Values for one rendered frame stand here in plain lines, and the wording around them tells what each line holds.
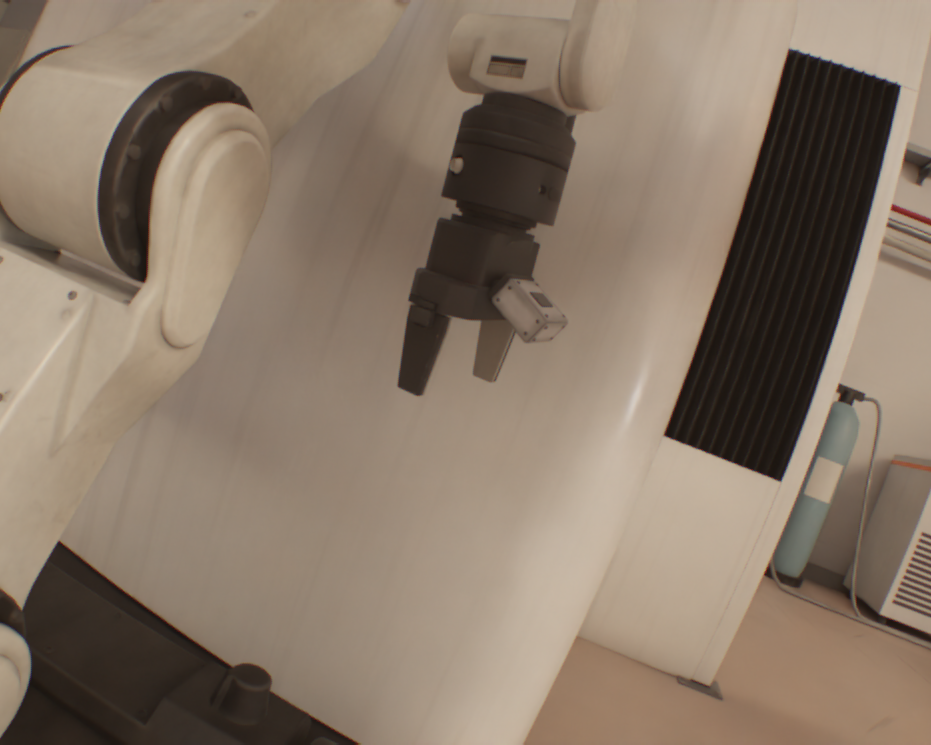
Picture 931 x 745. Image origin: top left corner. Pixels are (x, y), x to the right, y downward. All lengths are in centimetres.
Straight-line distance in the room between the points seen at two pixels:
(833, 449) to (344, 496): 324
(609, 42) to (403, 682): 63
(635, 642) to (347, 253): 125
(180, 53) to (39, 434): 25
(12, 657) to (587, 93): 52
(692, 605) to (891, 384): 298
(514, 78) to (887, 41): 160
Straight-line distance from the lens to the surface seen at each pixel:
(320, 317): 69
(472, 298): 43
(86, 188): 39
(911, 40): 200
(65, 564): 106
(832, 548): 432
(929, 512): 375
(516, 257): 47
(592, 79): 45
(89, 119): 40
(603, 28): 45
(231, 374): 74
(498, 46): 48
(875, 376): 432
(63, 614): 70
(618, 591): 161
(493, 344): 53
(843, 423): 370
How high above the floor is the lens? 58
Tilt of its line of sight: 2 degrees down
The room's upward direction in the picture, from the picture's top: 21 degrees clockwise
